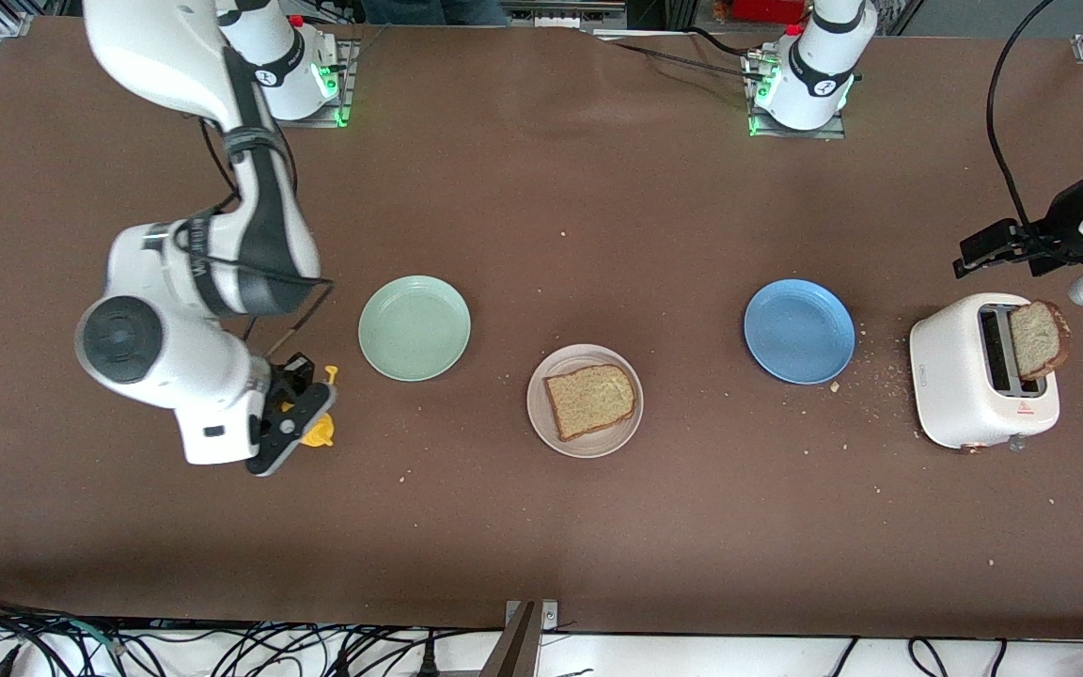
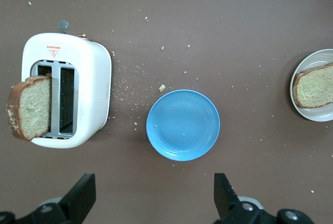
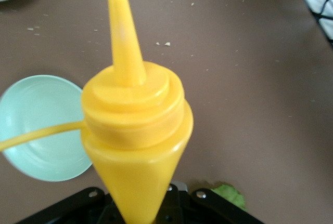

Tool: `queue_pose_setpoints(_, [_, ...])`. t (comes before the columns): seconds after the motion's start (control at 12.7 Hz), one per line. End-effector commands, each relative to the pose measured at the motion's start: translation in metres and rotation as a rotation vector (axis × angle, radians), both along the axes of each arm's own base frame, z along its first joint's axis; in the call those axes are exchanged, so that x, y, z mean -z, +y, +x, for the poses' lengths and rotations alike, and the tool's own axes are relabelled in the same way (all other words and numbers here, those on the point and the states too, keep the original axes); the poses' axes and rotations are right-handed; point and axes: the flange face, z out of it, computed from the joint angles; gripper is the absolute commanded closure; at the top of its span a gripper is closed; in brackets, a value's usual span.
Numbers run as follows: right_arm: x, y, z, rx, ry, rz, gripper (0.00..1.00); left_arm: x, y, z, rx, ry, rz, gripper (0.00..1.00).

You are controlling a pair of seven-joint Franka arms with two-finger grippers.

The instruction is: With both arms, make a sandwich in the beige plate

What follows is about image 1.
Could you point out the grey power strip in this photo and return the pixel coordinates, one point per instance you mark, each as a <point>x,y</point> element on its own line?
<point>556,11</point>

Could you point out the person in dark trousers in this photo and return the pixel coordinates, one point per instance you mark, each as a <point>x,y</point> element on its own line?
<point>429,9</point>

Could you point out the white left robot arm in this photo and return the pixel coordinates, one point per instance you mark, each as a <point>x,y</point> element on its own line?
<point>819,75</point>

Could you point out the red box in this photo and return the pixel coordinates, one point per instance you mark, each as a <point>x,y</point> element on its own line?
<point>767,9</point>

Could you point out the aluminium profile bar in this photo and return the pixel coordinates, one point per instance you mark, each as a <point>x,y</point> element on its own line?
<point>523,644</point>

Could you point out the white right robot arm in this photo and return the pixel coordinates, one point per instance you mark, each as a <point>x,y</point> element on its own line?
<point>175,56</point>

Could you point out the brown bread slice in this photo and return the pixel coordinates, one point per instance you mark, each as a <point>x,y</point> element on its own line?
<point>1038,340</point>
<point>590,402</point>

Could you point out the beige plate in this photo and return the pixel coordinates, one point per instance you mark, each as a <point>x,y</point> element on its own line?
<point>588,449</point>

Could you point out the white toaster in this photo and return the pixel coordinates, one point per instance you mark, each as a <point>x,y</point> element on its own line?
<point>955,385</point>

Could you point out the blue plate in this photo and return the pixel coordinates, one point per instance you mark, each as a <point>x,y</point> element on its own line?
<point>799,331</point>

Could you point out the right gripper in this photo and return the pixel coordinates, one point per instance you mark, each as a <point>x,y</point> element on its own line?
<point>286,383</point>

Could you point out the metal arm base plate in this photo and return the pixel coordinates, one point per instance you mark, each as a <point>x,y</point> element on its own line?
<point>346,103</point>
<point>786,133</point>

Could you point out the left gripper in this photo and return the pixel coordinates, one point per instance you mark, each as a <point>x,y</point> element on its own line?
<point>1067,222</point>

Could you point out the yellow mustard squeeze bottle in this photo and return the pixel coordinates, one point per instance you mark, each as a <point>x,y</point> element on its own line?
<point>321,432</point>

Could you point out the mint green plate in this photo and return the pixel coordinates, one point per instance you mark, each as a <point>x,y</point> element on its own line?
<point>415,329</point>

